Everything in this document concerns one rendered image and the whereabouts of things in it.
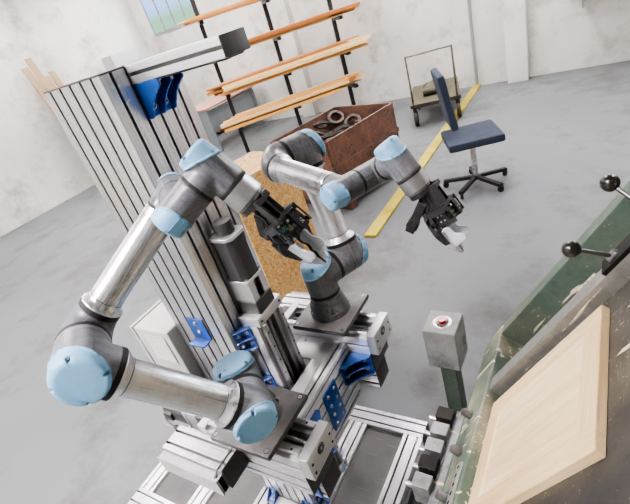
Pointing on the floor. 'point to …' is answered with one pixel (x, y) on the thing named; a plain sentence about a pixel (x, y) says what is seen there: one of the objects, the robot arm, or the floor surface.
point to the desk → (211, 119)
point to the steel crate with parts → (350, 136)
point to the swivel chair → (466, 138)
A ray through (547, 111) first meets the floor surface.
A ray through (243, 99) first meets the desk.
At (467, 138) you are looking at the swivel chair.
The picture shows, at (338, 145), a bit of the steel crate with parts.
